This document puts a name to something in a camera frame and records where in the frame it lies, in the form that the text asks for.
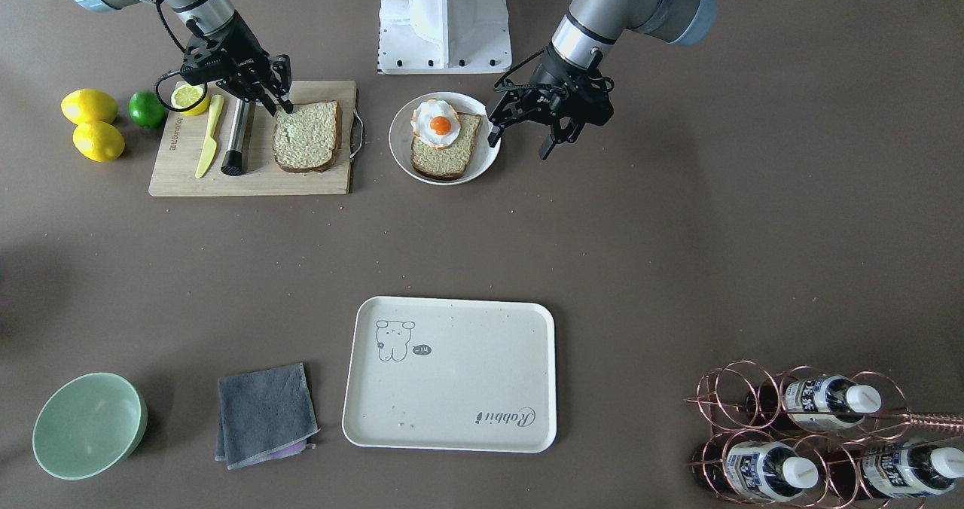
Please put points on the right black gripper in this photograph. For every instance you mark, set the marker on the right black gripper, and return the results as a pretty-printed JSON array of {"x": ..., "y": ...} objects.
[{"x": 239, "y": 45}]

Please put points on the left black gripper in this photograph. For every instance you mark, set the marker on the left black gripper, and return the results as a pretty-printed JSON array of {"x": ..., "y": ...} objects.
[{"x": 556, "y": 68}]

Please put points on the bread slice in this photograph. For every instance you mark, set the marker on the bread slice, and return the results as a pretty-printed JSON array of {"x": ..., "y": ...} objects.
[
  {"x": 308, "y": 139},
  {"x": 449, "y": 163}
]

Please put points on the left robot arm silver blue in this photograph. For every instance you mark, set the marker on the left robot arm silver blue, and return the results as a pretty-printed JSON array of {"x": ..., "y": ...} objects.
[{"x": 690, "y": 81}]

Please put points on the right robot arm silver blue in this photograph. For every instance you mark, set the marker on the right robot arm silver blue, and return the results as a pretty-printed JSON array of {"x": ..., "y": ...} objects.
[{"x": 212, "y": 14}]

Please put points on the cream rabbit tray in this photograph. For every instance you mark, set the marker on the cream rabbit tray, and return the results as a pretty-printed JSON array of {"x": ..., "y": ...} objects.
[{"x": 445, "y": 374}]

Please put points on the black steel cylinder tool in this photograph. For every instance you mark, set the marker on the black steel cylinder tool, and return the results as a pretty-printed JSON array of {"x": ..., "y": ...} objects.
[{"x": 233, "y": 161}]

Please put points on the white round plate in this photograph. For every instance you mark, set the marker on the white round plate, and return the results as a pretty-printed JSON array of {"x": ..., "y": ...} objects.
[{"x": 401, "y": 135}]

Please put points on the wooden cutting board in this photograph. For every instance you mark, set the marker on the wooden cutting board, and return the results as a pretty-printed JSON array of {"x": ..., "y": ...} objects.
[{"x": 182, "y": 142}]

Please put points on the yellow plastic knife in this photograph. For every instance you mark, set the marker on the yellow plastic knife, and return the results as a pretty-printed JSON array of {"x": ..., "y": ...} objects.
[{"x": 210, "y": 144}]

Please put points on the half lemon slice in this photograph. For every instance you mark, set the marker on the half lemon slice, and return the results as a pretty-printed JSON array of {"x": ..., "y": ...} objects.
[{"x": 190, "y": 100}]

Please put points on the bread slice on plate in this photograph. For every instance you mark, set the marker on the bread slice on plate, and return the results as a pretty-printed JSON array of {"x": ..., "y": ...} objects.
[{"x": 449, "y": 163}]

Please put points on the fried egg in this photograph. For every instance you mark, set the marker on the fried egg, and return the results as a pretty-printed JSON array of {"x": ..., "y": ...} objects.
[{"x": 435, "y": 123}]

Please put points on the green lime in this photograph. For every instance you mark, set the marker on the green lime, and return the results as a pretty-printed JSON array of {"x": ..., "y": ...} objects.
[{"x": 146, "y": 110}]

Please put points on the yellow lemon lower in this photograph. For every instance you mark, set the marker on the yellow lemon lower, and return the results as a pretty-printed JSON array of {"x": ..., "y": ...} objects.
[{"x": 98, "y": 141}]

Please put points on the yellow lemon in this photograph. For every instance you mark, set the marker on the yellow lemon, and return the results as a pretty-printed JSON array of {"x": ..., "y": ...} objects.
[
  {"x": 88, "y": 105},
  {"x": 98, "y": 141}
]

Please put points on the yellow lemon upper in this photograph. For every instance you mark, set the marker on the yellow lemon upper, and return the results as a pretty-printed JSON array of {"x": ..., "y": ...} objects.
[{"x": 88, "y": 105}]

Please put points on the grey folded cloth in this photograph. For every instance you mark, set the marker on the grey folded cloth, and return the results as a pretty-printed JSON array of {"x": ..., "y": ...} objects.
[{"x": 264, "y": 415}]

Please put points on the green bowl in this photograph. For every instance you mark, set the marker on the green bowl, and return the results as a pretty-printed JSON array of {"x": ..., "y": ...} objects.
[{"x": 89, "y": 425}]

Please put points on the drink bottle one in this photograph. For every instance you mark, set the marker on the drink bottle one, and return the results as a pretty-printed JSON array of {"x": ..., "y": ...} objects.
[{"x": 827, "y": 403}]

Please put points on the drink bottle two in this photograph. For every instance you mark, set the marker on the drink bottle two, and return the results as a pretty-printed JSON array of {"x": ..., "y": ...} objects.
[{"x": 751, "y": 470}]

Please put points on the drink bottle three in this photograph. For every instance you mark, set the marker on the drink bottle three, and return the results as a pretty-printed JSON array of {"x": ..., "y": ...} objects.
[{"x": 899, "y": 470}]

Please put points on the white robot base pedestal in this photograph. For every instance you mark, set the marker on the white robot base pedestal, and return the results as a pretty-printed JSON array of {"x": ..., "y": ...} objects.
[{"x": 422, "y": 37}]

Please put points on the copper wire bottle rack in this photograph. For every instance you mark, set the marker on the copper wire bottle rack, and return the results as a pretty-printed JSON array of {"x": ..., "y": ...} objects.
[{"x": 721, "y": 392}]

